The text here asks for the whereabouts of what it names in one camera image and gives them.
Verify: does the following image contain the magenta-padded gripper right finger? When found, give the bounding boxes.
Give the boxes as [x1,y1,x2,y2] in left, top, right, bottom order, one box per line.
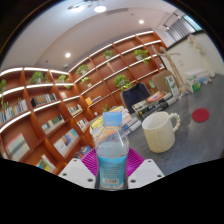
[126,147,165,190]

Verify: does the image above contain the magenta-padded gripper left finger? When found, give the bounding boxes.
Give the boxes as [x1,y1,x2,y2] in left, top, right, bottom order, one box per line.
[58,148,99,190]

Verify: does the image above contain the clear blue-labelled water bottle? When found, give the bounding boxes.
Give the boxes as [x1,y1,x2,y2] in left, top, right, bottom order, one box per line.
[94,112,130,191]

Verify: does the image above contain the stack of colourful books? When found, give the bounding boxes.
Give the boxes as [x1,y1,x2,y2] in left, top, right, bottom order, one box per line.
[89,105,143,138]

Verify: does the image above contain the stack of dark books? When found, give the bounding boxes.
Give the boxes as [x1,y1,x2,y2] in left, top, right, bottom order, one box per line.
[131,92,178,119]

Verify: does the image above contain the wooden shelf unit with books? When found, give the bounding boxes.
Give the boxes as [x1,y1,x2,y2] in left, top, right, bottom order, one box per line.
[0,30,168,174]

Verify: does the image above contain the dark office chair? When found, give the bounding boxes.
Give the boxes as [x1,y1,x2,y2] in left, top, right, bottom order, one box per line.
[119,82,151,114]

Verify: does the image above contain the flat round red coaster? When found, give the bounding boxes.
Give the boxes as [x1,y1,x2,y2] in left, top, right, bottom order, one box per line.
[191,107,210,123]

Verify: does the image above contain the tan chair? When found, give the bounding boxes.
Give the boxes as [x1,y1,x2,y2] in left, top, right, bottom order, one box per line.
[151,69,178,94]

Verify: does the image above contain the grey curtain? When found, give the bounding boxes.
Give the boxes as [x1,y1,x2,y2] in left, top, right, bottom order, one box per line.
[164,18,194,43]

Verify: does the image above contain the window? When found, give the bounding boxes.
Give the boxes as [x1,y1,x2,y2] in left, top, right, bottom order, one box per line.
[183,14,203,33]

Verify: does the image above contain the ceiling chandelier lamp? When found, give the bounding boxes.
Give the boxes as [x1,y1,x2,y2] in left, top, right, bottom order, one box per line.
[66,0,108,14]

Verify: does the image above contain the cream mug with beaded handle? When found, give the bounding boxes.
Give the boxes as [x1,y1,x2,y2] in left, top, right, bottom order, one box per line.
[141,111,181,154]

